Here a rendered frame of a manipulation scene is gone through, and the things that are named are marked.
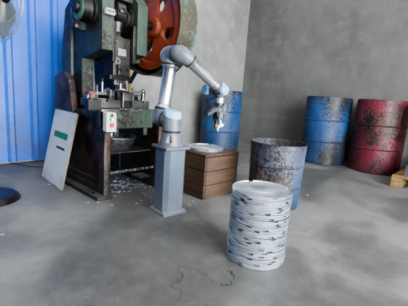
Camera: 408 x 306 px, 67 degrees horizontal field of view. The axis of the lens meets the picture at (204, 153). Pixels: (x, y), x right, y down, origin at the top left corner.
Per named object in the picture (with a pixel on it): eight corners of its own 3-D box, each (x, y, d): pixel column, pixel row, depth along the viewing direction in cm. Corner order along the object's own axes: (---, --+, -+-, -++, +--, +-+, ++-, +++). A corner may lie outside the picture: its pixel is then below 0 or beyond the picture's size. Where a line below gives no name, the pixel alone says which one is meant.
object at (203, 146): (194, 142, 272) (194, 142, 272) (226, 146, 264) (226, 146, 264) (182, 147, 245) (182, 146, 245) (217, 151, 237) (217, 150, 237)
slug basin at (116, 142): (143, 149, 256) (144, 137, 254) (106, 152, 231) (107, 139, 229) (121, 142, 278) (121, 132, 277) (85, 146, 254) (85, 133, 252)
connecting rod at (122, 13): (130, 48, 238) (132, 1, 232) (116, 46, 229) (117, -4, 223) (116, 50, 252) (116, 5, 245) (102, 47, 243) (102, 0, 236)
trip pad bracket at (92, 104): (101, 126, 215) (101, 98, 211) (88, 127, 207) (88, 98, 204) (97, 125, 219) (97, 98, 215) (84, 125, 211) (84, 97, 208)
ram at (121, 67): (133, 76, 241) (134, 37, 236) (116, 74, 230) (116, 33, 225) (121, 76, 253) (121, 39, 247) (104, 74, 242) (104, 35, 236)
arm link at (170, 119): (168, 131, 191) (169, 109, 188) (158, 129, 201) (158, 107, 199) (184, 131, 198) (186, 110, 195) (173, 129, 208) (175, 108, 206)
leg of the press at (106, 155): (112, 198, 224) (113, 71, 208) (97, 201, 216) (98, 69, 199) (59, 172, 285) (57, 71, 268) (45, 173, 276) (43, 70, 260)
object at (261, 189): (275, 181, 168) (275, 180, 168) (303, 199, 141) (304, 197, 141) (224, 181, 161) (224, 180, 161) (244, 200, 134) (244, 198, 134)
